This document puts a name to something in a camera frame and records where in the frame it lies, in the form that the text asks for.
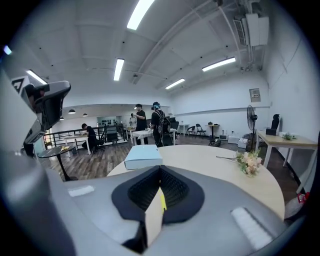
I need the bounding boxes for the white covered work table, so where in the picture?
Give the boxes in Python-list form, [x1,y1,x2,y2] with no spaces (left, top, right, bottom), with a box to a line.
[131,128,177,146]

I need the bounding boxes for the black metal railing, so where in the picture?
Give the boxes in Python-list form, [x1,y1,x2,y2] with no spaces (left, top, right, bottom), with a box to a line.
[43,124,126,151]

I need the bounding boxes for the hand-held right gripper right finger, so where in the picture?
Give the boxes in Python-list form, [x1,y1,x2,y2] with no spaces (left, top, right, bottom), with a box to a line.
[149,164,286,256]

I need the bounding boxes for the long ceiling light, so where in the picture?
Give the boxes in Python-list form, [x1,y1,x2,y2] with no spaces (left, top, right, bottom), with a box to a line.
[201,56,237,73]
[113,57,125,82]
[126,0,156,31]
[164,77,186,90]
[25,69,49,86]

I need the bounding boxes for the round light wooden table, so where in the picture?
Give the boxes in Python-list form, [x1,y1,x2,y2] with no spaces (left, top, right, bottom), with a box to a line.
[106,144,286,221]

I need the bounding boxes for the white long table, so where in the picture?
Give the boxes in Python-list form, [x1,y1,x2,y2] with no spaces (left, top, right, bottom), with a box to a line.
[63,134,90,156]

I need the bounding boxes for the rectangular wooden desk white legs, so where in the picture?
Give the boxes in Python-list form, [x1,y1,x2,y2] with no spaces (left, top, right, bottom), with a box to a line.
[254,130,319,195]

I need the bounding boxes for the black office chair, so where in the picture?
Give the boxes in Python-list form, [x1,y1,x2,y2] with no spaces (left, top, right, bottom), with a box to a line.
[95,126,107,152]

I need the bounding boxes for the pale artificial flower bouquet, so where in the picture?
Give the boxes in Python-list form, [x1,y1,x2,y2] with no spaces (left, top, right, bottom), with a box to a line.
[215,149,264,177]

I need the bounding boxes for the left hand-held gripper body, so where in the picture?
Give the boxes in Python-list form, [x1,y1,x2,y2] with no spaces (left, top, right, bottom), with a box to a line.
[9,74,50,152]

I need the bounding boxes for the light blue box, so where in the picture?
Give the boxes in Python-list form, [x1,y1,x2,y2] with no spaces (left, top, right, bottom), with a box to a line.
[123,144,164,171]

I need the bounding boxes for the red and white bag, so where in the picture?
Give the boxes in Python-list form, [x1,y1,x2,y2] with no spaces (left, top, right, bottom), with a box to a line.
[284,192,311,220]

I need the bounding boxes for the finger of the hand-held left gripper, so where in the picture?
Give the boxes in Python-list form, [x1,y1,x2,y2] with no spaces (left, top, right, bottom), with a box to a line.
[33,80,72,131]

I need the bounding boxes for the small white table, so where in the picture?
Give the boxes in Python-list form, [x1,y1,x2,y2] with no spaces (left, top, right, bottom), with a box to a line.
[178,123,190,137]

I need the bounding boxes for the small wooden high table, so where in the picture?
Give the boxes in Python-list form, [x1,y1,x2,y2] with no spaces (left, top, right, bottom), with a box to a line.
[205,122,220,140]

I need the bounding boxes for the round black side table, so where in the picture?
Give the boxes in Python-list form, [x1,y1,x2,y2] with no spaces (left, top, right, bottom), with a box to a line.
[37,144,79,182]

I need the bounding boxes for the white ceiling air conditioner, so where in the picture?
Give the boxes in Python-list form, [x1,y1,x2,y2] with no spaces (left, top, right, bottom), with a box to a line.
[233,12,270,48]

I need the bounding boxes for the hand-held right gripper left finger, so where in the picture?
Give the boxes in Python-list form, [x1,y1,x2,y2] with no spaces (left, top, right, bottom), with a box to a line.
[45,164,161,256]

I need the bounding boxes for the black coffee machine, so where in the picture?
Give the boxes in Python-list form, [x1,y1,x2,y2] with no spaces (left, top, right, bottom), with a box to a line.
[265,113,281,137]

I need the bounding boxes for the black standing fan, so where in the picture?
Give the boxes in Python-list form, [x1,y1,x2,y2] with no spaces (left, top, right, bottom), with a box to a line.
[246,104,259,151]

